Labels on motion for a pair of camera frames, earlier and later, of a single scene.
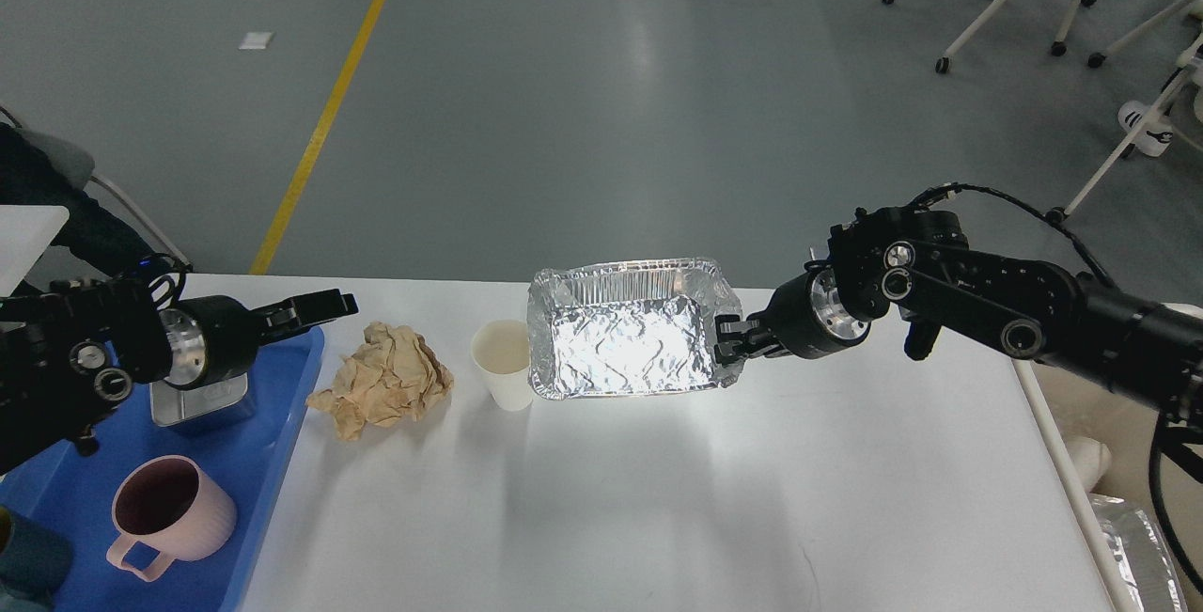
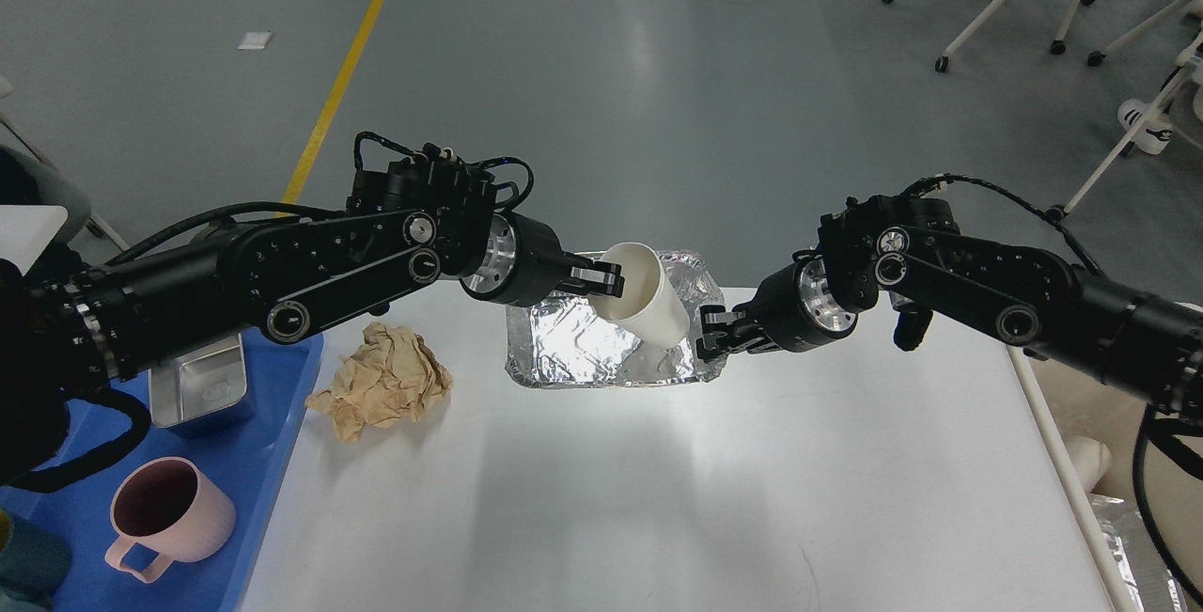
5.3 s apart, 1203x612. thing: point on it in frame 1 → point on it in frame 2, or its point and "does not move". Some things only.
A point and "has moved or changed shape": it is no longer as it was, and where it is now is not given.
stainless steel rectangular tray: x=171 y=403 does not move
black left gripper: x=233 y=332 → x=526 y=263
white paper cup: x=501 y=349 → x=649 y=306
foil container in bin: x=1144 y=555 does not move
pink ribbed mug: x=171 y=505 does not move
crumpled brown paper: x=394 y=377 does not move
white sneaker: x=1156 y=134 does not move
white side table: x=25 y=233 does not move
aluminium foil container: x=635 y=327 has moved or changed shape
